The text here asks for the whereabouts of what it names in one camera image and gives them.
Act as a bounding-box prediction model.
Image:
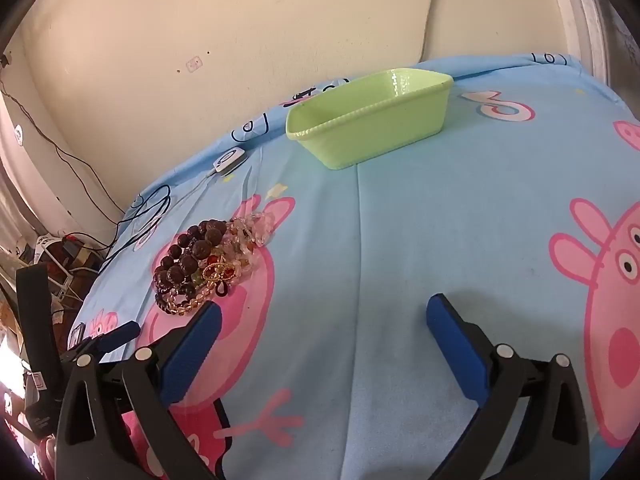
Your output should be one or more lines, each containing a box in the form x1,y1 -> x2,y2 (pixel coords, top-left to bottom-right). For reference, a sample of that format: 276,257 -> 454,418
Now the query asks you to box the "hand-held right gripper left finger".
55,301 -> 223,480

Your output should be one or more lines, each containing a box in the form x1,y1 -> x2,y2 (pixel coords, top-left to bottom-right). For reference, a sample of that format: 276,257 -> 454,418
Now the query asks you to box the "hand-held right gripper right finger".
426,293 -> 596,480

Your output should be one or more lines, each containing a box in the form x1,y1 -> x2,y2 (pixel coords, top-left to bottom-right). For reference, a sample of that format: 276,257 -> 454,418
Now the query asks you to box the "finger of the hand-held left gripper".
62,321 -> 142,365

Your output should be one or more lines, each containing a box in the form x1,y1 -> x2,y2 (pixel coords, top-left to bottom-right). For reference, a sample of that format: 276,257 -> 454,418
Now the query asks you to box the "amber bead bracelet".
160,291 -> 212,318

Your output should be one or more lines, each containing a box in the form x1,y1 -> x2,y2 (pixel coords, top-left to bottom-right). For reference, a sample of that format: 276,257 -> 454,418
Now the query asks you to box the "red and gold bracelet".
202,255 -> 239,284

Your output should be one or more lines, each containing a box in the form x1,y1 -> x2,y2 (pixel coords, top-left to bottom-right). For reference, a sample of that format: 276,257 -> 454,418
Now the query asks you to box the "brown wooden bead bracelet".
157,220 -> 228,286

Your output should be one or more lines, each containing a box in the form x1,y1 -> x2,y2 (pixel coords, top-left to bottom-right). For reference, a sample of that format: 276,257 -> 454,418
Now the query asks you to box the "clear crystal bead bracelet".
227,210 -> 277,262

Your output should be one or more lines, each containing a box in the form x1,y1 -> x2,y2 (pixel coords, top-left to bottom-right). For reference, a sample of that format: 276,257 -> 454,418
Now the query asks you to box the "green plastic basin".
286,68 -> 455,170

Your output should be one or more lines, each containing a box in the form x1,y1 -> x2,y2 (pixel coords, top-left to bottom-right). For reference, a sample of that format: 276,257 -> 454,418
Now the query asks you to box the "cluttered white rack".
27,232 -> 103,308

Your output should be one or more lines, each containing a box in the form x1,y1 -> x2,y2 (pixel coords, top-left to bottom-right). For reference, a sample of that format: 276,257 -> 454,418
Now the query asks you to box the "grey curtain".
0,155 -> 56,261

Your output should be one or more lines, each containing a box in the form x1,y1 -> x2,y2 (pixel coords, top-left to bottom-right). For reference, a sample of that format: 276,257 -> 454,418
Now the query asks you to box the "blue cartoon printed bedsheet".
40,52 -> 640,480

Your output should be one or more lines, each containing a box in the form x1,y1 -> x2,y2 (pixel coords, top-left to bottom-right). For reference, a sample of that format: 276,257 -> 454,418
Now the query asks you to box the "black looped cable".
99,185 -> 173,273

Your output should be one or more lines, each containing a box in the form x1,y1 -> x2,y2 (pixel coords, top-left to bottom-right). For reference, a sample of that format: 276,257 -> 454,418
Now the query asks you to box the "white controller cable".
150,170 -> 217,222

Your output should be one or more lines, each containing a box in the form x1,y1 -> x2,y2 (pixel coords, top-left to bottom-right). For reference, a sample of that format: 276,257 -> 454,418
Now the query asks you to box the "black wall power cable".
0,55 -> 128,218

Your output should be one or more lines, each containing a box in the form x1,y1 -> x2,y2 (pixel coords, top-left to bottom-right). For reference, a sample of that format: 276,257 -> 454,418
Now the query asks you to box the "white corded controller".
212,147 -> 247,176

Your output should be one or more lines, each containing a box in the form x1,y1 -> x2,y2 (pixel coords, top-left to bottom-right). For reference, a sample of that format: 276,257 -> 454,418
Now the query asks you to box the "white door frame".
545,0 -> 608,86

